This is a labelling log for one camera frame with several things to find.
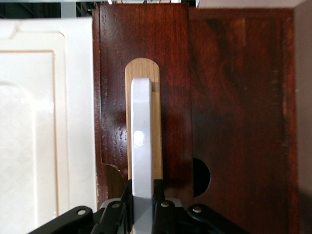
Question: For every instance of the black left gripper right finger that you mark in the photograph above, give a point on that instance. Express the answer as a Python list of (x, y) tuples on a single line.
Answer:
[(165, 219)]

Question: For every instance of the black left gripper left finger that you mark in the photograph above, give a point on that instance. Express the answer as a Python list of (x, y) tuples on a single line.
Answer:
[(114, 219)]

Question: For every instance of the white cabinet door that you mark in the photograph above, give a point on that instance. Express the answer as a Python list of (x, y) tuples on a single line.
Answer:
[(36, 122)]

